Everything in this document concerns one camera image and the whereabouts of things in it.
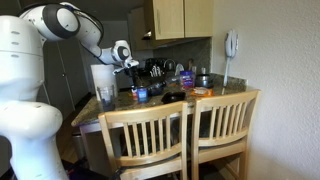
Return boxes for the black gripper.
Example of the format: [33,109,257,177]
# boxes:
[125,66,139,86]

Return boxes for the white and orange bottle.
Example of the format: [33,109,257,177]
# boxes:
[131,86,138,101]

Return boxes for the dish rack with utensils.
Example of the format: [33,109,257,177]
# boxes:
[142,58,176,80]

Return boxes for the blue can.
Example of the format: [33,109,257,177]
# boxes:
[137,87,148,103]

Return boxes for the clear plastic measuring cup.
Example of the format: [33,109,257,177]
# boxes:
[98,86,115,111]

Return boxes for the wooden chair right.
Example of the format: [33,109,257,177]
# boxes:
[191,90,261,180]

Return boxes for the orange plate with food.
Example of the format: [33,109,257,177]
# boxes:
[190,87,214,97]

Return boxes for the wooden upper cabinets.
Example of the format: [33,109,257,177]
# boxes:
[128,0,214,50]

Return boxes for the blue lidded plastic jar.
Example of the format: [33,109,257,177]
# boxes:
[180,70,194,90]

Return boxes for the silver trash can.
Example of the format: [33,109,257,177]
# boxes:
[72,132,86,159]

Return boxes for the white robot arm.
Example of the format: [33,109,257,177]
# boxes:
[0,2,139,180]

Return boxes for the wooden chair near robot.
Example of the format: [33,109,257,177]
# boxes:
[98,101,188,180]

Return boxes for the black bowl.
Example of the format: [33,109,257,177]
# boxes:
[161,92,186,104]

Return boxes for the white wall phone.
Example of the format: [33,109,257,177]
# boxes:
[223,29,238,88]

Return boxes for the metal pot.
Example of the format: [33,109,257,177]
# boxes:
[195,74,213,88]

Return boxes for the white paper towel roll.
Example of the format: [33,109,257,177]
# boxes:
[91,64,117,91]

